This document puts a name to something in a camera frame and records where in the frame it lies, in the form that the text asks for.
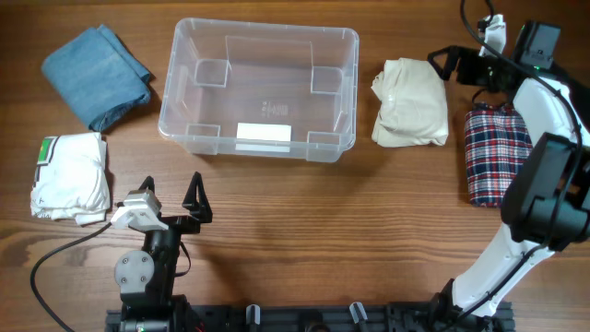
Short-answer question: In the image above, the red plaid shirt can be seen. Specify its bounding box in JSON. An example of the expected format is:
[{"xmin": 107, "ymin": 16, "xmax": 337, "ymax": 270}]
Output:
[{"xmin": 465, "ymin": 102, "xmax": 532, "ymax": 208}]

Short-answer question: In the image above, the cream cloth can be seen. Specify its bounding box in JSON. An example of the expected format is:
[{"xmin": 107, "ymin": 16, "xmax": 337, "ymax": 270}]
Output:
[{"xmin": 372, "ymin": 58, "xmax": 449, "ymax": 148}]

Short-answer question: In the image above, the white printed t-shirt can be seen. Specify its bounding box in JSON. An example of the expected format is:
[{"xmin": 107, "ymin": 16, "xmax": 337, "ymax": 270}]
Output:
[{"xmin": 29, "ymin": 133, "xmax": 111, "ymax": 226}]

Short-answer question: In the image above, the blue denim cloth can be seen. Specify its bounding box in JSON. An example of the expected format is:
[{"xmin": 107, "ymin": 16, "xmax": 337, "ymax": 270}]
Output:
[{"xmin": 41, "ymin": 25, "xmax": 151, "ymax": 132}]

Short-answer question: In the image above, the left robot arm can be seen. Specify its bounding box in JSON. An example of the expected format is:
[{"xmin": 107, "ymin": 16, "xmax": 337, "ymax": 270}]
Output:
[{"xmin": 105, "ymin": 172, "xmax": 213, "ymax": 332}]

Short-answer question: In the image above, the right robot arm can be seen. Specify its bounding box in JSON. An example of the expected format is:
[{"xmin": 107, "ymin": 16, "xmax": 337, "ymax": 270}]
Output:
[{"xmin": 388, "ymin": 14, "xmax": 589, "ymax": 331}]

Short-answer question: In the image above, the white label in bin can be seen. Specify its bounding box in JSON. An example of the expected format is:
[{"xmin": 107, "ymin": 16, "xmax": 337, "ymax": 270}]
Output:
[{"xmin": 237, "ymin": 123, "xmax": 291, "ymax": 142}]

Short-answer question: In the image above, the clear plastic storage bin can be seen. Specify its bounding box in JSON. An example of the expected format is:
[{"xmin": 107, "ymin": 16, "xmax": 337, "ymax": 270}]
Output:
[{"xmin": 158, "ymin": 18, "xmax": 360, "ymax": 162}]

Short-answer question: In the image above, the black right camera cable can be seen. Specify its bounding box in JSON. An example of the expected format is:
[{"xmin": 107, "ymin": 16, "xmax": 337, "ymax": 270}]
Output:
[{"xmin": 458, "ymin": 0, "xmax": 590, "ymax": 319}]

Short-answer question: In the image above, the black camera cable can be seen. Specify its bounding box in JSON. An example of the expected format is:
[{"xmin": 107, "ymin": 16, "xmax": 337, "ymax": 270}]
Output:
[
  {"xmin": 29, "ymin": 221, "xmax": 114, "ymax": 332},
  {"xmin": 458, "ymin": 0, "xmax": 590, "ymax": 319}
]

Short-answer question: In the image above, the black left camera cable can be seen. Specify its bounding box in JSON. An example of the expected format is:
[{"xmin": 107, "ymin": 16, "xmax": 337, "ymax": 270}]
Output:
[{"xmin": 29, "ymin": 221, "xmax": 114, "ymax": 332}]

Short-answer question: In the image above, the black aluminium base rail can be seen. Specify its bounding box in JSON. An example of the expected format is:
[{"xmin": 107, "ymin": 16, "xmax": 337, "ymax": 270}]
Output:
[{"xmin": 104, "ymin": 302, "xmax": 515, "ymax": 332}]

